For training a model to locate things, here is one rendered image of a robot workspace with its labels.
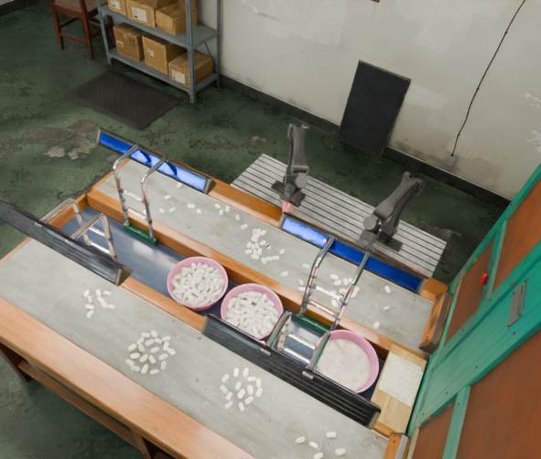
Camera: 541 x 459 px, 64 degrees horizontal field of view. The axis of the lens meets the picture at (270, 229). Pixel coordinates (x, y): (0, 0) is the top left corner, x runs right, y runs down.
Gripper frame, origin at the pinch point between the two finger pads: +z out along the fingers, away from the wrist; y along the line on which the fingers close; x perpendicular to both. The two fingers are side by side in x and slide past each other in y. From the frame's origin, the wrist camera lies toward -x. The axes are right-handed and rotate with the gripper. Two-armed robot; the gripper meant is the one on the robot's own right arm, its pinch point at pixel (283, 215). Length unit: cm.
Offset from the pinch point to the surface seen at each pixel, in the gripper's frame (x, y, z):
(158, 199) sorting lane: -1, -64, 19
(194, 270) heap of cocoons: -18, -23, 41
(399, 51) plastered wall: 118, 1, -152
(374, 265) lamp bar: -31, 49, 4
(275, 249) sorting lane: 1.6, 3.3, 16.9
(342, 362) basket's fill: -21, 54, 46
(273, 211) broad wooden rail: 12.4, -8.5, -0.2
